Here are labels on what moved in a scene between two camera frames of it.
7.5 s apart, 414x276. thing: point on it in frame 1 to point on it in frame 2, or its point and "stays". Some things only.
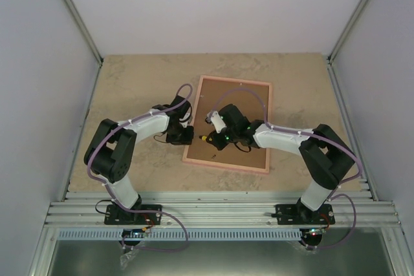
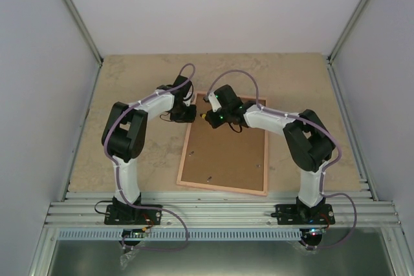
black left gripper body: (179, 137) to (182, 115)
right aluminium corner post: (330, 60) stays
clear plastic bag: (127, 257) stays
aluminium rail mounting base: (223, 209) stays
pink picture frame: (226, 165) to (223, 188)
